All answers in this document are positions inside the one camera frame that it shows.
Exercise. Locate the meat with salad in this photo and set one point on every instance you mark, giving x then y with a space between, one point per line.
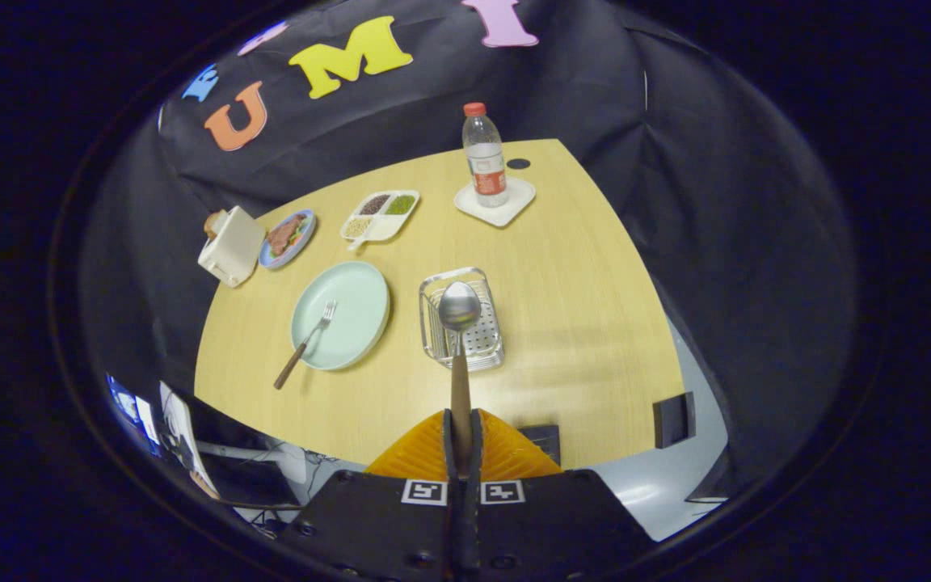
281 236

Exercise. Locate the pale green plate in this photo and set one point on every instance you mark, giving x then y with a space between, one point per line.
352 311

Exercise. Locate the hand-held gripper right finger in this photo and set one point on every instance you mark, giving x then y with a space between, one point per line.
554 525

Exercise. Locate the toast slice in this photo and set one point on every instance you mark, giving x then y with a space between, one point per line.
212 224

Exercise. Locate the cream toaster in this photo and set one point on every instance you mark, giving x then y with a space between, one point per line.
233 246

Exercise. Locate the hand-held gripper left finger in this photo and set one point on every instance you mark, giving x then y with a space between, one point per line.
377 525

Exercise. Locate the white divided tray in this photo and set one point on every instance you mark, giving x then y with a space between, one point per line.
389 228

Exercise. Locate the green beans pile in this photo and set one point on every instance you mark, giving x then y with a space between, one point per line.
401 204

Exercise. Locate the black table grommet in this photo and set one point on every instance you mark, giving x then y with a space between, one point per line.
518 163

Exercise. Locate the lit screen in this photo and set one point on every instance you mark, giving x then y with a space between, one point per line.
130 408

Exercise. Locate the black box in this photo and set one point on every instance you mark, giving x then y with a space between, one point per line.
673 420
545 440

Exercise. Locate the small white scoop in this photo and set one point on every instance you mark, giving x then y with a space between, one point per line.
359 241

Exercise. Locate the dark brown beans pile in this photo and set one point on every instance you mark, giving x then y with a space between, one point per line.
374 204

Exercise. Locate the black backdrop cloth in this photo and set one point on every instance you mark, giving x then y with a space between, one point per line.
716 202

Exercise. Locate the white square coaster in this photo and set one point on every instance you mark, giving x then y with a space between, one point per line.
518 198

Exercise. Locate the clear red capped water bottle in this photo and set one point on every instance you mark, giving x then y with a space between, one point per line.
487 166

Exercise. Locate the small blue plate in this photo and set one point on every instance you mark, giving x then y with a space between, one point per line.
304 240

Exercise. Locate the tan beans pile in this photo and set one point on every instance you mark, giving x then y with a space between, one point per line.
358 227

